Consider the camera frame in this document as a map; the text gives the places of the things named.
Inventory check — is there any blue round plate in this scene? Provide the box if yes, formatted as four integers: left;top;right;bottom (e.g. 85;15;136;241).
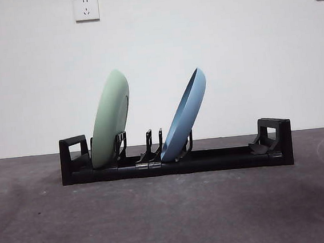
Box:
153;67;214;162

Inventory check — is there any black plastic plate rack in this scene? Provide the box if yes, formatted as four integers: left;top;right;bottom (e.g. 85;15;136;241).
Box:
57;114;295;188

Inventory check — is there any green round plate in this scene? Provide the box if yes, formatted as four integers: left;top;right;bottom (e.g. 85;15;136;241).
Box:
83;68;138;171

